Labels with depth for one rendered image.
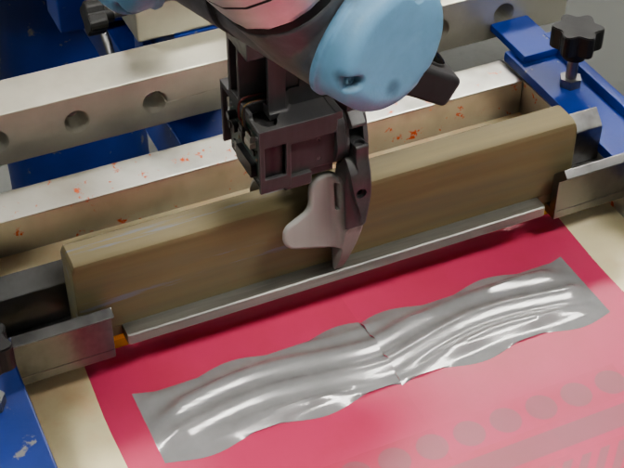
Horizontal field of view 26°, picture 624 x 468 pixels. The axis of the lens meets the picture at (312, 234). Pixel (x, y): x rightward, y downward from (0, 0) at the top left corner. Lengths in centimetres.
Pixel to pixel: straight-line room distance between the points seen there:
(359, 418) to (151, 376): 16
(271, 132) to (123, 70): 28
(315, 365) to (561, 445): 18
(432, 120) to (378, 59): 54
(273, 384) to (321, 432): 5
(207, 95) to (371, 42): 52
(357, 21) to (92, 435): 42
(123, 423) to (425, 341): 23
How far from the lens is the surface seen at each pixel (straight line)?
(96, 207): 110
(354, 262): 102
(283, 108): 91
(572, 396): 99
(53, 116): 113
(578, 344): 103
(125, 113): 115
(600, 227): 113
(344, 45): 65
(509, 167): 105
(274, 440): 95
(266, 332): 102
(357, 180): 93
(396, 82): 68
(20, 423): 92
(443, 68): 97
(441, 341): 101
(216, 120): 129
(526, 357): 101
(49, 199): 110
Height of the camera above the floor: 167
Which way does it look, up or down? 41 degrees down
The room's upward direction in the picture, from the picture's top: straight up
